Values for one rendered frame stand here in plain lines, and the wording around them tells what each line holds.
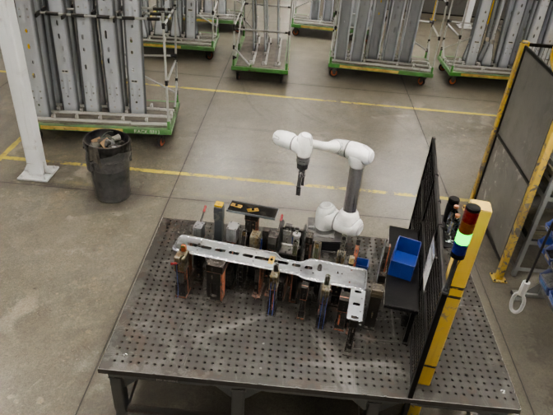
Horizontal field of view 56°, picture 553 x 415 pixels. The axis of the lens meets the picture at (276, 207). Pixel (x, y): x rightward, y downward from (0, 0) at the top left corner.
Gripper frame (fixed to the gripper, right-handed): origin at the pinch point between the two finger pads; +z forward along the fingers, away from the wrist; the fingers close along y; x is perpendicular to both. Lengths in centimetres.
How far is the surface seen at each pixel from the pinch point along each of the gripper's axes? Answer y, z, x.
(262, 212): -7.9, 30.1, -26.3
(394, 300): 45, 43, 74
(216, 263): 43, 43, -46
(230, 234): 13, 39, -44
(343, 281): 32, 46, 40
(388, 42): -697, 84, 50
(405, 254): -6, 43, 80
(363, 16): -671, 38, -3
